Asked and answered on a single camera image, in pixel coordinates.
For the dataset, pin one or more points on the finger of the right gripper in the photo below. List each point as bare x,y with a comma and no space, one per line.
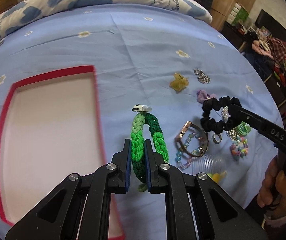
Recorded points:
264,127

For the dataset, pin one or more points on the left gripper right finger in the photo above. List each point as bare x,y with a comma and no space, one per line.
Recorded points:
196,206

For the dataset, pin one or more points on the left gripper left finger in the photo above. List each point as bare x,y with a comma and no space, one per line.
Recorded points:
79,206

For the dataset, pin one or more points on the rose gold wristwatch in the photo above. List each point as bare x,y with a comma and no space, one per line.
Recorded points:
192,140

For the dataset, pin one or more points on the right hand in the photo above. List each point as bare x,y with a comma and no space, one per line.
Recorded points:
273,177

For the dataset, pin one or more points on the clear comb colourful pompoms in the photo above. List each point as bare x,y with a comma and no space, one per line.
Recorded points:
213,165

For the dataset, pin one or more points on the silver metal key rings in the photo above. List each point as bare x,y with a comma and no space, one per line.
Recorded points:
231,132

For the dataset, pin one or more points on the white pearl scrunchie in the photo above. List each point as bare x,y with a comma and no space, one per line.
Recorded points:
224,114

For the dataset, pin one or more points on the blue floral bed sheet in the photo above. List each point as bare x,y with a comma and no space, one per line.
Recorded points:
135,50

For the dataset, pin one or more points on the pile of clothes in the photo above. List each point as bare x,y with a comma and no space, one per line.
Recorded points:
267,55

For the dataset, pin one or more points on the red tray white inside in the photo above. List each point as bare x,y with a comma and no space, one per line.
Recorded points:
49,127

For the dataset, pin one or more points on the purple bow hair clip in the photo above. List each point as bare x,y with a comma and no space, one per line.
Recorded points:
202,96

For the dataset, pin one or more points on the dark wooden side cabinet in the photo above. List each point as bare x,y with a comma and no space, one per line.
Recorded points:
238,40

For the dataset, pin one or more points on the yellow hair claw clip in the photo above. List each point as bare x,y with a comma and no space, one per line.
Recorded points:
179,83

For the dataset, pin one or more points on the green white boxes stack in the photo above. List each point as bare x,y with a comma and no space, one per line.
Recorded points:
237,14

